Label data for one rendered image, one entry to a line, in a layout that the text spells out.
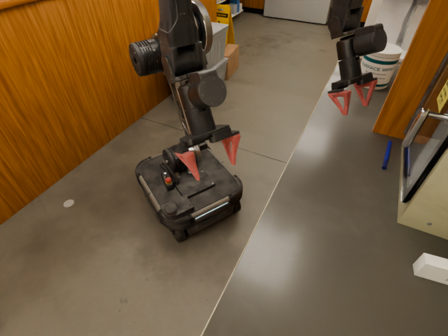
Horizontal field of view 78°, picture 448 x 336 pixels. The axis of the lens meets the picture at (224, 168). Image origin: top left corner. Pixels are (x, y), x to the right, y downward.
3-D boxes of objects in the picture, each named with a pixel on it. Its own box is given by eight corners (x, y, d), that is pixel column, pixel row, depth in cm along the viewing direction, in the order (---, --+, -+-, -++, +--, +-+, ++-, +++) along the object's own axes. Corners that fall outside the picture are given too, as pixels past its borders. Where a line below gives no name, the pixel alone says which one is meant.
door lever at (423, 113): (428, 155, 57) (427, 148, 59) (454, 115, 51) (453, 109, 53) (399, 147, 59) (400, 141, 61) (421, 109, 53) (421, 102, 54)
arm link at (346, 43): (344, 37, 82) (331, 41, 80) (365, 30, 76) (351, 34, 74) (347, 61, 84) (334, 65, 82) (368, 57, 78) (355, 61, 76)
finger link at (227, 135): (249, 163, 65) (238, 124, 62) (223, 175, 62) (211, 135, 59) (234, 159, 71) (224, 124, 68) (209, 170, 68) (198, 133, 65)
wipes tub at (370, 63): (388, 79, 122) (403, 44, 111) (386, 93, 113) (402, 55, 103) (357, 74, 126) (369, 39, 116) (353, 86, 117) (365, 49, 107)
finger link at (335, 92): (366, 110, 82) (362, 77, 79) (350, 117, 79) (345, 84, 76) (346, 111, 88) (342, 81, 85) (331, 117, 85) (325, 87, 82)
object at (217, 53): (229, 57, 295) (230, 24, 272) (201, 81, 255) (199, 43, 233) (195, 51, 308) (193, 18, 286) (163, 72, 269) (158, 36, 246)
